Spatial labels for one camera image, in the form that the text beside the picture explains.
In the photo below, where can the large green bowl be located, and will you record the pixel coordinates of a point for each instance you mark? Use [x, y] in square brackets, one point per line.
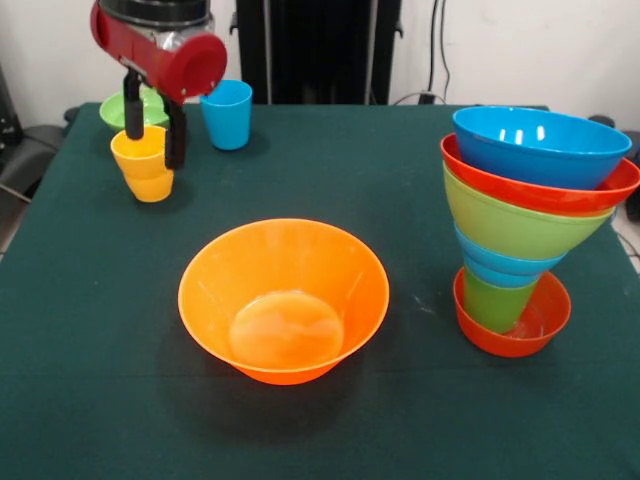
[510, 230]

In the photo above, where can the small blue bowl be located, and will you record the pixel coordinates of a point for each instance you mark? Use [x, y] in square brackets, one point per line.
[510, 267]

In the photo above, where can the blue cup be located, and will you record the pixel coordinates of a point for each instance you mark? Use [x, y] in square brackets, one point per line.
[227, 125]

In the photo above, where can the dark green table cloth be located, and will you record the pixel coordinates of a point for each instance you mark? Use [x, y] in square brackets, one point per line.
[350, 425]

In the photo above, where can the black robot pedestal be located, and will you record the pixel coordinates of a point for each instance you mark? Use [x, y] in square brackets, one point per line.
[320, 50]

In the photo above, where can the yellow cup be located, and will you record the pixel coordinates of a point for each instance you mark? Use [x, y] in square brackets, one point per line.
[147, 185]

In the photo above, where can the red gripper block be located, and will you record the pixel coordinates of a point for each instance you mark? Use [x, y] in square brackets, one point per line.
[150, 57]

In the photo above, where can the small red bowl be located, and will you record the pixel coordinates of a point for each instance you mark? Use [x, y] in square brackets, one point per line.
[545, 320]

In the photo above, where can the wide red bowl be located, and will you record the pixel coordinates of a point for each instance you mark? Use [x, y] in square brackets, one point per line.
[550, 197]

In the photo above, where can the large blue bowl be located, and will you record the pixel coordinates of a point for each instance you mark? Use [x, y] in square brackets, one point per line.
[525, 160]

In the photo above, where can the large orange bowl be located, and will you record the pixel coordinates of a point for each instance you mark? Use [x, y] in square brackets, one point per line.
[260, 280]

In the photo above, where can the small green bowl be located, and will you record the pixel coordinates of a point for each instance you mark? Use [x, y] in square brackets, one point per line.
[112, 115]

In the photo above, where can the green cup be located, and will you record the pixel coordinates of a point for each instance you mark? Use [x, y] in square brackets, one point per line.
[495, 310]

